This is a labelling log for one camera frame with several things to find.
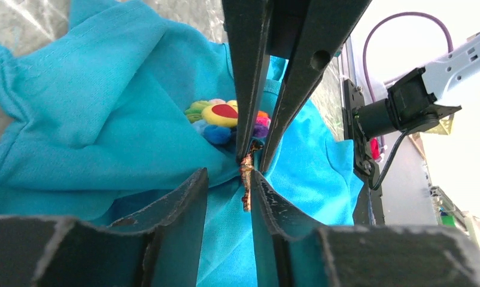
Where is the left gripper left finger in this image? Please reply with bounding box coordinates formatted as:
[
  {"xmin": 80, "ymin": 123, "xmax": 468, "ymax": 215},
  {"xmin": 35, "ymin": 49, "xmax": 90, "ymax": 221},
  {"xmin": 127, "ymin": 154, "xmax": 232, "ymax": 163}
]
[{"xmin": 0, "ymin": 168, "xmax": 208, "ymax": 286}]

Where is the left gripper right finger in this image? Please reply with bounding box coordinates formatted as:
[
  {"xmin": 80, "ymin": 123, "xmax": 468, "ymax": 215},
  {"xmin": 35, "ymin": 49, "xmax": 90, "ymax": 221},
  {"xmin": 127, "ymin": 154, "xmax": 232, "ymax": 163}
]
[{"xmin": 251, "ymin": 171, "xmax": 480, "ymax": 286}]

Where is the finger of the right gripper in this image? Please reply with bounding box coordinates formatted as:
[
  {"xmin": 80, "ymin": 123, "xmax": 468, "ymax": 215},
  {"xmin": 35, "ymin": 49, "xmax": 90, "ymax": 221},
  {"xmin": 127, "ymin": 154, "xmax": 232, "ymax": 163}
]
[
  {"xmin": 222, "ymin": 0, "xmax": 273, "ymax": 163},
  {"xmin": 259, "ymin": 1, "xmax": 370, "ymax": 172}
]

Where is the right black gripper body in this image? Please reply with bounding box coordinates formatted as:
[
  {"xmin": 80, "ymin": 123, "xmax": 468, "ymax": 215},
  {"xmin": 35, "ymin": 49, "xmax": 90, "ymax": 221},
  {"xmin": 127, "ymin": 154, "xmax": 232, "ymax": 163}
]
[{"xmin": 342, "ymin": 68, "xmax": 461, "ymax": 225}]

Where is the orange brooch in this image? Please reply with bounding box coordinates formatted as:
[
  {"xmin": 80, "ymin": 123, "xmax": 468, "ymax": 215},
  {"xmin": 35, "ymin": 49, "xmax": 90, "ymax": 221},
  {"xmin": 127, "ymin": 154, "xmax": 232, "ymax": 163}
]
[{"xmin": 239, "ymin": 139, "xmax": 263, "ymax": 212}]

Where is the teal t-shirt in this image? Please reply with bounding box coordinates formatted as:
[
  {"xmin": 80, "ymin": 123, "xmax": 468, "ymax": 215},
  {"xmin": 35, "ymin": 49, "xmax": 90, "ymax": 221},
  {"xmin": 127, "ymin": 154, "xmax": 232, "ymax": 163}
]
[{"xmin": 0, "ymin": 0, "xmax": 364, "ymax": 287}]

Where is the colourful flower plush patch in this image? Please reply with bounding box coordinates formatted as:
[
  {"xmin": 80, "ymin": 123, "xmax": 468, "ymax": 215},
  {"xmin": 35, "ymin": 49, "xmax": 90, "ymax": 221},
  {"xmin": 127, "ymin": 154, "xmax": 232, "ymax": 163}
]
[{"xmin": 184, "ymin": 99, "xmax": 272, "ymax": 145}]

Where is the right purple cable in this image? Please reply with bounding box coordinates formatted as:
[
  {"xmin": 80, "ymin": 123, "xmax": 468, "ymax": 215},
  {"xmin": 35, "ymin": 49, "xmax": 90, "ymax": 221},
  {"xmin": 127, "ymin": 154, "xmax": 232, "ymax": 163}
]
[{"xmin": 361, "ymin": 11, "xmax": 455, "ymax": 104}]

